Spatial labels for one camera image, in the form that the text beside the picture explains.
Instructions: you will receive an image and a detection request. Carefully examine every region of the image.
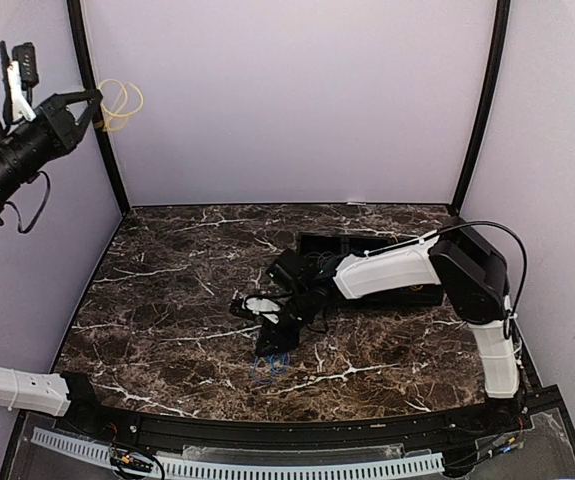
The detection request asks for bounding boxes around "black curved front rail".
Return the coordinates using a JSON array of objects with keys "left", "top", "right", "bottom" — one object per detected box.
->
[{"left": 55, "top": 395, "right": 545, "bottom": 452}]

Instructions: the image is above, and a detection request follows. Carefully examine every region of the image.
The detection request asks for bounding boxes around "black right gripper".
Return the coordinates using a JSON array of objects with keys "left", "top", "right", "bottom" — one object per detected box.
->
[{"left": 254, "top": 286, "right": 319, "bottom": 355}]

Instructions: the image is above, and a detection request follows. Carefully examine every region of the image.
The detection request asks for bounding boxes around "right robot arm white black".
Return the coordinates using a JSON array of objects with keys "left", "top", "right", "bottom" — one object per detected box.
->
[{"left": 250, "top": 217, "right": 523, "bottom": 434}]

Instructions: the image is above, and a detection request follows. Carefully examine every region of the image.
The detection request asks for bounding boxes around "right black frame post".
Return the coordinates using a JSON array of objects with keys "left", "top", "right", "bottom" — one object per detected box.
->
[{"left": 449, "top": 0, "right": 511, "bottom": 215}]

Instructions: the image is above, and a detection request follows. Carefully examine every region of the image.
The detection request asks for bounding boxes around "black three-compartment tray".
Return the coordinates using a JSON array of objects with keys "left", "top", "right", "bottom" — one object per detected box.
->
[{"left": 297, "top": 232, "right": 444, "bottom": 309}]

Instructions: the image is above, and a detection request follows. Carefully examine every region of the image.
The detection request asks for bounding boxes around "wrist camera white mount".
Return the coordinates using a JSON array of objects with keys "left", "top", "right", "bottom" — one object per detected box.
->
[
  {"left": 229, "top": 295, "right": 283, "bottom": 324},
  {"left": 0, "top": 40, "right": 39, "bottom": 127}
]

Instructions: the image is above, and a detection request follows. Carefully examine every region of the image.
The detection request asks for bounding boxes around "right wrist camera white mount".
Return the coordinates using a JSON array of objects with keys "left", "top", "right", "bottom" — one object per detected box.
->
[{"left": 229, "top": 295, "right": 283, "bottom": 324}]

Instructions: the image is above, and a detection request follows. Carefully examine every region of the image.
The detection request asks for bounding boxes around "white slotted cable duct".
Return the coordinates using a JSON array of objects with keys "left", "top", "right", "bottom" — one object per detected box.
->
[{"left": 31, "top": 427, "right": 445, "bottom": 479}]

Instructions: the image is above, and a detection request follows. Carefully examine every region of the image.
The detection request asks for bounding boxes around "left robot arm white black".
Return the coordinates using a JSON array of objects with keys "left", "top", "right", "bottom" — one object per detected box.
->
[{"left": 0, "top": 89, "right": 108, "bottom": 436}]

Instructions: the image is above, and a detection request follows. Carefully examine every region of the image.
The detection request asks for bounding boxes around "left black frame post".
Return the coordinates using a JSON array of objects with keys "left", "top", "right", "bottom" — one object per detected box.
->
[{"left": 66, "top": 0, "right": 131, "bottom": 213}]

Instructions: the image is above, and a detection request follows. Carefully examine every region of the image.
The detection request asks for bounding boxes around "black frame post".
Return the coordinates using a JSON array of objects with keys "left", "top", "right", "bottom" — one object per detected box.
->
[
  {"left": 449, "top": 0, "right": 511, "bottom": 215},
  {"left": 66, "top": 0, "right": 131, "bottom": 213}
]

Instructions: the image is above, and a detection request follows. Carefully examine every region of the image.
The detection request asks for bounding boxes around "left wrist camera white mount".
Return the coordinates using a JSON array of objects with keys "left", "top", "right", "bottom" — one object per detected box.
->
[{"left": 0, "top": 40, "right": 39, "bottom": 127}]

